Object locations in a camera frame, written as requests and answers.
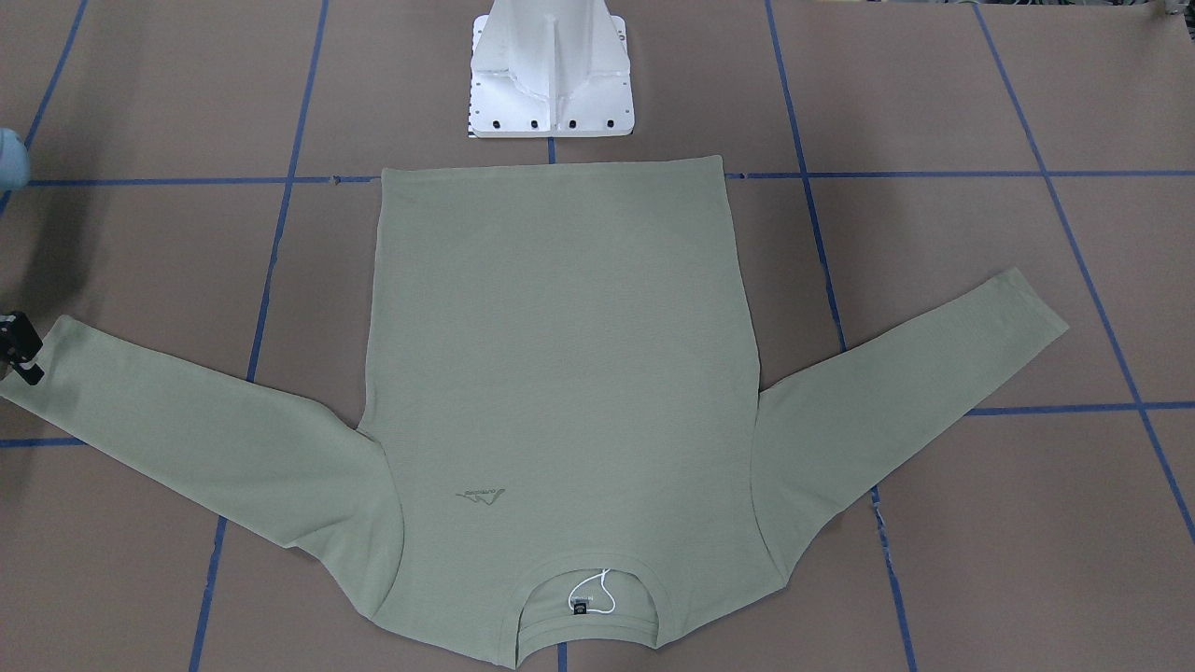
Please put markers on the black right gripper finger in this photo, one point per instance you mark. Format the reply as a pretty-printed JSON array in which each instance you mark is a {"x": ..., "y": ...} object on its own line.
[{"x": 21, "y": 345}]

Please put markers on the olive green long-sleeve shirt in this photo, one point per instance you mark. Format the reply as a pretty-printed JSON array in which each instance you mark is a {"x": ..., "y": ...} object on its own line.
[{"x": 564, "y": 434}]

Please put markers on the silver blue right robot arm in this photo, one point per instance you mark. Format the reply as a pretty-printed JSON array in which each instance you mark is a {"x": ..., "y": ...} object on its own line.
[{"x": 15, "y": 170}]

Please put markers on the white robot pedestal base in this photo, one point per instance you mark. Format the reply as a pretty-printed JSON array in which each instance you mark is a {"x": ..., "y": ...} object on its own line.
[{"x": 543, "y": 69}]

